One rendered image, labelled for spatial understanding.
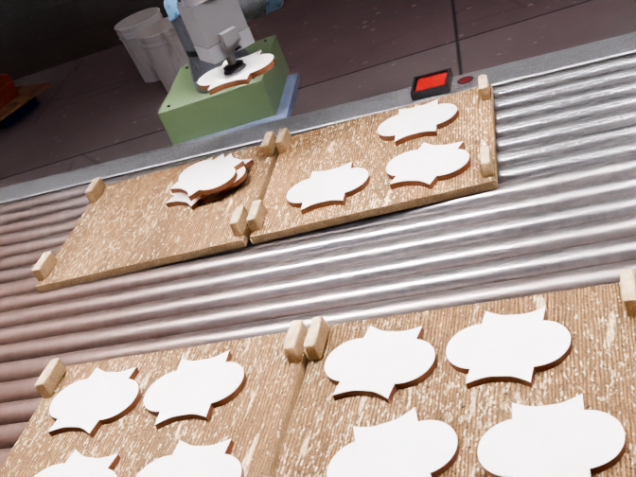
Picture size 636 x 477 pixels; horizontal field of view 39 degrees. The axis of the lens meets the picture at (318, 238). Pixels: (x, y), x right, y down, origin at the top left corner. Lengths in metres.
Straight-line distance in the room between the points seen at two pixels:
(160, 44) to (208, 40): 3.66
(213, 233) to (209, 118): 0.61
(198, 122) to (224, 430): 1.12
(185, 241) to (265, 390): 0.48
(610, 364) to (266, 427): 0.40
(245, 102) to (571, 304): 1.15
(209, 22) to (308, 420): 0.75
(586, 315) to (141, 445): 0.57
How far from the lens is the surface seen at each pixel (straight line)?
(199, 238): 1.56
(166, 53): 5.26
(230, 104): 2.10
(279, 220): 1.51
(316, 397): 1.11
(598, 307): 1.11
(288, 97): 2.16
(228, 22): 1.59
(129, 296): 1.54
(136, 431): 1.22
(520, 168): 1.44
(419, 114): 1.65
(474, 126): 1.57
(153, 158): 2.03
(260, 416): 1.13
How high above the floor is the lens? 1.63
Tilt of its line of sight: 29 degrees down
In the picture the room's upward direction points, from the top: 23 degrees counter-clockwise
